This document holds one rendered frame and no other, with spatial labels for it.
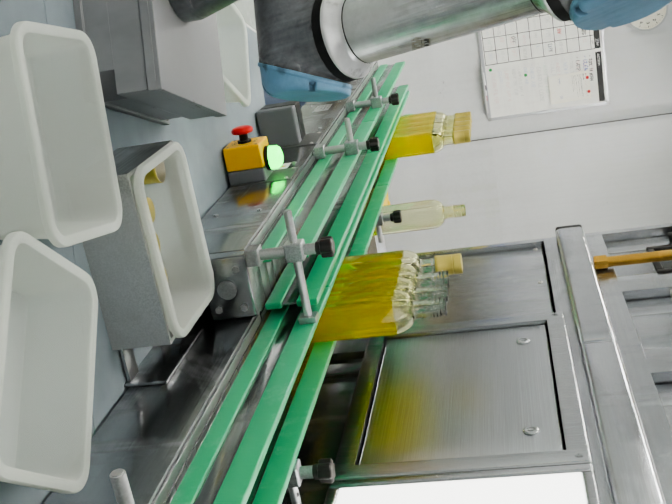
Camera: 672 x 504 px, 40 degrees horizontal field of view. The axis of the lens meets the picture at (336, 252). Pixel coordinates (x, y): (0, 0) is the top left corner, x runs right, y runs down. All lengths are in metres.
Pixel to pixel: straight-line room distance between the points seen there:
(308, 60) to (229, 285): 0.35
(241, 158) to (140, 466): 0.80
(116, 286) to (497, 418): 0.56
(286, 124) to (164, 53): 0.77
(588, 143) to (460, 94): 1.05
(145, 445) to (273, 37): 0.52
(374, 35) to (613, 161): 6.40
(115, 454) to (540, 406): 0.61
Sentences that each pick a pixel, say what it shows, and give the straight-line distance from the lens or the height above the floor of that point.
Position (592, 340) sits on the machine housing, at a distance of 1.57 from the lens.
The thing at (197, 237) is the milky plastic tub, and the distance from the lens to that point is 1.29.
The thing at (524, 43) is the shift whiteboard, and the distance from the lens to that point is 7.24.
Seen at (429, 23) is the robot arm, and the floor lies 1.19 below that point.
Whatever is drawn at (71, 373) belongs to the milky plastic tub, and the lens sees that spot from 1.00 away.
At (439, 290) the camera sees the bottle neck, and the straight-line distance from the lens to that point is 1.46.
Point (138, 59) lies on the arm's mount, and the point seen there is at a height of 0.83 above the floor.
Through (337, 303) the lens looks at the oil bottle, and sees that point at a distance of 1.42.
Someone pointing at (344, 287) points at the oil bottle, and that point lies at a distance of 1.49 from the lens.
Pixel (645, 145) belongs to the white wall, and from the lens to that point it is 7.49.
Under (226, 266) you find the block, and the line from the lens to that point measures 1.33.
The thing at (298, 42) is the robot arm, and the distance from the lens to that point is 1.18.
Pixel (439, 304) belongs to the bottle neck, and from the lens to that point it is 1.41.
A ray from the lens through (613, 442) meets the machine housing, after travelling 1.29.
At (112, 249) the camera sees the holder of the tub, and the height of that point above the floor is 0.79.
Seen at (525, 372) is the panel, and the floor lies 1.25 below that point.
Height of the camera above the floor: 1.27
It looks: 11 degrees down
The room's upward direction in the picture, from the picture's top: 83 degrees clockwise
